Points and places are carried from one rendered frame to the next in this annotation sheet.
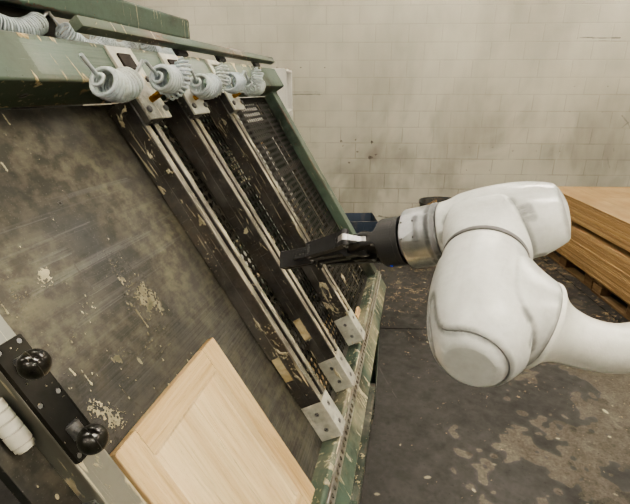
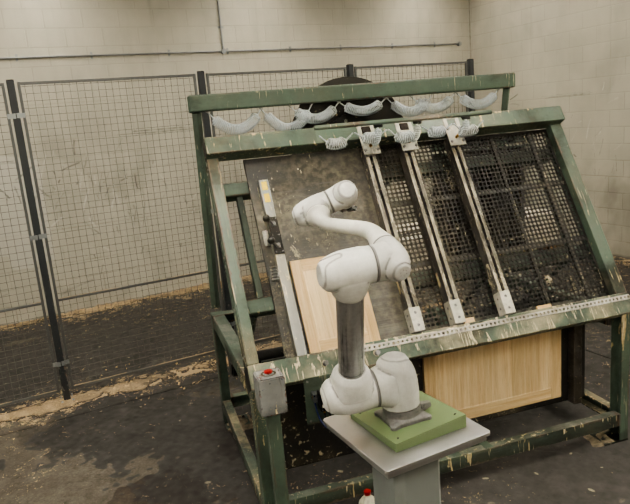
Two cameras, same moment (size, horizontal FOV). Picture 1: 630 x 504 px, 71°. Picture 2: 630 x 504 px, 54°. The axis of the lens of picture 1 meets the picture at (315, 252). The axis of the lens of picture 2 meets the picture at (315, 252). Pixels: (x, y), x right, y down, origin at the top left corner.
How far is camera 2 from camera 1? 2.61 m
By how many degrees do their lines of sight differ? 59
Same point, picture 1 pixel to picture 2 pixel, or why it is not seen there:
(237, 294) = not seen: hidden behind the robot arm
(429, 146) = not seen: outside the picture
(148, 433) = (304, 263)
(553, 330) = (307, 212)
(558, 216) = (336, 189)
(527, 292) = (306, 203)
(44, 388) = (275, 231)
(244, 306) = not seen: hidden behind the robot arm
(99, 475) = (279, 260)
